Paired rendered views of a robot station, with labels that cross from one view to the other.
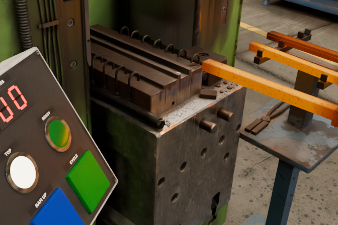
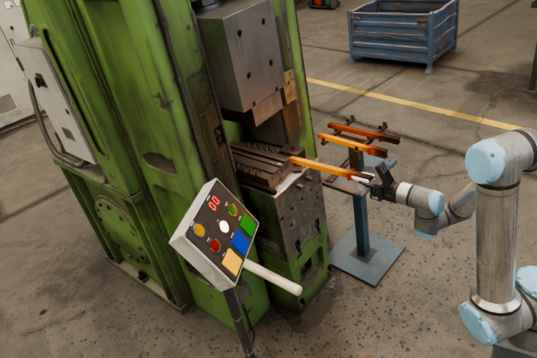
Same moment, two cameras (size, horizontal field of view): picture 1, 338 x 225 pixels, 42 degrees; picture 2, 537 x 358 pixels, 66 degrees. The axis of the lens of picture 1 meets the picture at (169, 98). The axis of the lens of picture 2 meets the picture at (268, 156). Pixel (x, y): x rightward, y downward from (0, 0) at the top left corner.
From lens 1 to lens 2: 0.96 m
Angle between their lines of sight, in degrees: 5
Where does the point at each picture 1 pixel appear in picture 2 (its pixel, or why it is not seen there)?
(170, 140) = (281, 198)
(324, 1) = (396, 53)
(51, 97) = (226, 196)
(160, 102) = (273, 180)
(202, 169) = (304, 208)
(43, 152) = (228, 218)
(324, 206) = (399, 212)
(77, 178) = (243, 224)
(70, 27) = (224, 157)
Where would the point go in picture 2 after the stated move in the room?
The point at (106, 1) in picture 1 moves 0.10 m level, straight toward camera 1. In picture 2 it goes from (235, 125) to (236, 133)
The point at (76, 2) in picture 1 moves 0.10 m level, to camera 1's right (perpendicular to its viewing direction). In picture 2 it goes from (224, 145) to (244, 142)
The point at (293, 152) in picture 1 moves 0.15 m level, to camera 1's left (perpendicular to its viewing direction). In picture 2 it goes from (352, 188) to (325, 192)
